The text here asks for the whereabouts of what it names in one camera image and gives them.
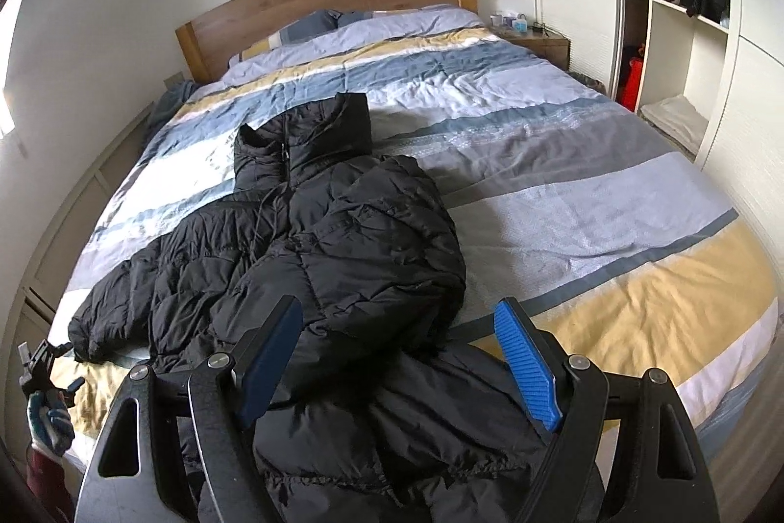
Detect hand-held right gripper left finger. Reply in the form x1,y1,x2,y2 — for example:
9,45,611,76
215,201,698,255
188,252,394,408
74,295,304,523

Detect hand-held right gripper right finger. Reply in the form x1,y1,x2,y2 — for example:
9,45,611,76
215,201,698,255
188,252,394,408
493,298,721,523

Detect black puffer jacket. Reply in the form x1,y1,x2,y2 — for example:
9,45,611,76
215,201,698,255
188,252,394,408
67,92,607,523

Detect person's left forearm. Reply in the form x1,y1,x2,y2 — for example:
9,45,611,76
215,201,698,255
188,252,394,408
24,445,79,523

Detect person's left hand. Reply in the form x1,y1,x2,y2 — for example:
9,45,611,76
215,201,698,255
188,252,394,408
25,389,75,453

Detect striped duvet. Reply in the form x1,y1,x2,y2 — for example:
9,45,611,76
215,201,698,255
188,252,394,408
49,5,780,475

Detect grey cloth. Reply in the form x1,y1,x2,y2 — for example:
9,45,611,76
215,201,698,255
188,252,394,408
144,80,198,144

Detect folded white towels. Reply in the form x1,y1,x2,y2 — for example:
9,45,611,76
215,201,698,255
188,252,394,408
640,95,711,156

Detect red bag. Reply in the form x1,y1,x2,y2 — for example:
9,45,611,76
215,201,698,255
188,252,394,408
615,57,645,113

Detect wooden nightstand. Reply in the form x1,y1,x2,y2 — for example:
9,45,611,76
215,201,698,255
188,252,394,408
490,24,572,72

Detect blue striped pillow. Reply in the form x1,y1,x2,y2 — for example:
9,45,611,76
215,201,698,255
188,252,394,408
229,8,382,68

